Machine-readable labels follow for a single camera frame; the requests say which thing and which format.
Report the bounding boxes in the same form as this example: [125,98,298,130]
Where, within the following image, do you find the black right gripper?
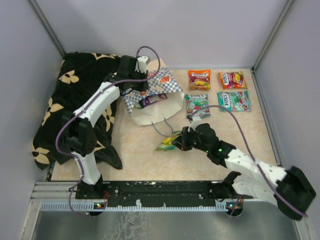
[172,125,210,153]

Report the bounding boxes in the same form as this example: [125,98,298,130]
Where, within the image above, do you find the blue checkered paper bag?
[122,59,185,126]

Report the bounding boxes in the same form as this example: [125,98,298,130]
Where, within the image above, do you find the green snack packet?
[155,131,181,151]

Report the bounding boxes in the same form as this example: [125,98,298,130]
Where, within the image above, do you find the teal Fox's candy packet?
[217,90,252,112]

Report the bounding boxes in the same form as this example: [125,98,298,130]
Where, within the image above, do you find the orange striped snack packet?
[188,69,211,91]

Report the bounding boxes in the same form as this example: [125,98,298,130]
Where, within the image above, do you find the black floral plush blanket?
[32,52,123,170]

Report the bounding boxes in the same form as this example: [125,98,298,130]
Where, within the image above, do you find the orange Fox's candy packet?
[218,71,248,90]

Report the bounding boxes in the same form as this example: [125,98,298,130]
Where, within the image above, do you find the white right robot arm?
[173,123,317,221]

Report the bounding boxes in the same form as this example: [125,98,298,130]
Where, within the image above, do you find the purple snack packet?
[134,93,168,109]

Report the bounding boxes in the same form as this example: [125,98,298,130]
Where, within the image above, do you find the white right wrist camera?
[188,116,202,132]

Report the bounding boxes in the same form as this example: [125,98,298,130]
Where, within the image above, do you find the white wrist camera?
[135,55,150,74]
[188,116,202,132]

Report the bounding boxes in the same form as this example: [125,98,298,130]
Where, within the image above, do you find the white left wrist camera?
[135,55,150,74]

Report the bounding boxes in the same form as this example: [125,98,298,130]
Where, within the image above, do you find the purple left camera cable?
[55,45,161,218]

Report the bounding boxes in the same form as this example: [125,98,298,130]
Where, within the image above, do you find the purple camera cable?
[55,45,161,218]
[191,104,308,218]

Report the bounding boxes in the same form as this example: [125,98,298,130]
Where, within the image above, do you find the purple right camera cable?
[191,104,308,218]

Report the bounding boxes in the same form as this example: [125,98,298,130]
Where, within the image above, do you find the right aluminium corner post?
[251,0,296,73]

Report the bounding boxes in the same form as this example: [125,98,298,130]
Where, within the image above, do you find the aluminium corner post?
[251,0,296,73]
[27,0,71,71]

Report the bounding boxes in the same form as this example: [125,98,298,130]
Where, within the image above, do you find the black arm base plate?
[75,181,239,208]

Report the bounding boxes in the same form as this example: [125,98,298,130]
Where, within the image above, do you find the left aluminium corner post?
[27,0,71,71]

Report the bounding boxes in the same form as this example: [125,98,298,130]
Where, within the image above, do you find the aluminium frame rail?
[29,181,303,201]

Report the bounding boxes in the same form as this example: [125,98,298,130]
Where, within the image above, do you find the white slotted cable duct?
[40,199,236,213]

